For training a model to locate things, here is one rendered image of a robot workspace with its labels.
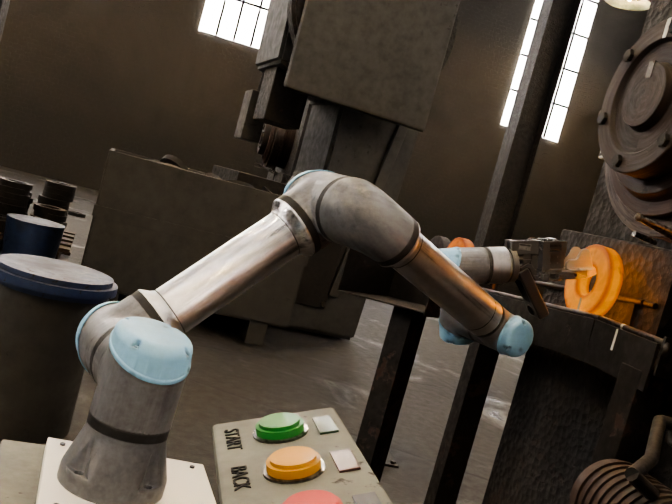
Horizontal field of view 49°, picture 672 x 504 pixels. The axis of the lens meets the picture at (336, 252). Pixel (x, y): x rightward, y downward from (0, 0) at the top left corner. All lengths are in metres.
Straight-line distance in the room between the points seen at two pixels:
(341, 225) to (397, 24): 2.89
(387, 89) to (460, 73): 8.13
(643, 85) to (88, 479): 1.10
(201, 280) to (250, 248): 0.10
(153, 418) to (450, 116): 11.07
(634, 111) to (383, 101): 2.62
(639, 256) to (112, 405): 1.07
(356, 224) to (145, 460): 0.47
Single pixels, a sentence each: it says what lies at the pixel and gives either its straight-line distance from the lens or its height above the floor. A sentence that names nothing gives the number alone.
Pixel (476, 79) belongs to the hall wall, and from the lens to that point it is 12.16.
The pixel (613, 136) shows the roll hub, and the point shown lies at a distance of 1.50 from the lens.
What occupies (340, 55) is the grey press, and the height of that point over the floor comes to 1.50.
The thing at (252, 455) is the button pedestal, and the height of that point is 0.59.
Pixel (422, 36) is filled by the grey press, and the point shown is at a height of 1.73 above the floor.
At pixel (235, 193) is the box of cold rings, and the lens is 3.56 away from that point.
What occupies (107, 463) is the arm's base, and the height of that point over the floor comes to 0.38.
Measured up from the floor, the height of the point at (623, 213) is 0.92.
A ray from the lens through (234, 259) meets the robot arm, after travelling 1.22.
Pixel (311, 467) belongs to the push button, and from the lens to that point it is 0.55.
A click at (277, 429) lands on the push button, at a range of 0.62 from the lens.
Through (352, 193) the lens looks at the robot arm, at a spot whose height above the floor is 0.81.
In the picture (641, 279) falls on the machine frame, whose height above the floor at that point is 0.80.
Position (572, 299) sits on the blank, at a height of 0.72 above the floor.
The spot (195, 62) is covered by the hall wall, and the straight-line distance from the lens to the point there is 11.27.
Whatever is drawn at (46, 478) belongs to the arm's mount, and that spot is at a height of 0.33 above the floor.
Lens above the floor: 0.80
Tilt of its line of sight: 4 degrees down
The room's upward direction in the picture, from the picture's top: 15 degrees clockwise
